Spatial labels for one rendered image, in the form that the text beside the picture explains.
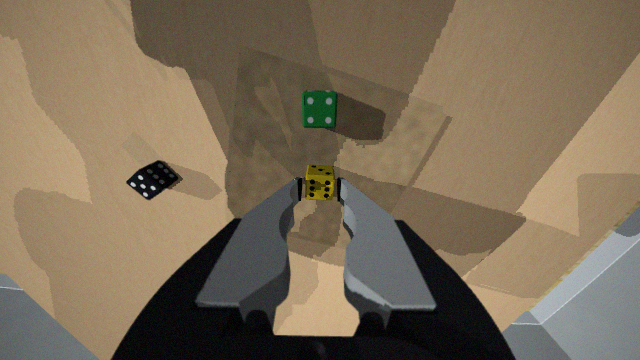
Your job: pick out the black die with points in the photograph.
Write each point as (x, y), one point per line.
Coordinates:
(152, 179)

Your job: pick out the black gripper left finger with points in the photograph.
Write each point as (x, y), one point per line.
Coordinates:
(244, 267)

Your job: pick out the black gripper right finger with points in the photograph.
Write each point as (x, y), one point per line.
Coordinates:
(390, 270)

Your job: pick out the green die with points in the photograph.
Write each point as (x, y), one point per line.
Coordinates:
(319, 109)

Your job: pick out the tan textured mat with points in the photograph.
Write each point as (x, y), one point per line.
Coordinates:
(377, 144)

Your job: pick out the yellow die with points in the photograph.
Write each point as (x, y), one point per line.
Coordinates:
(319, 182)

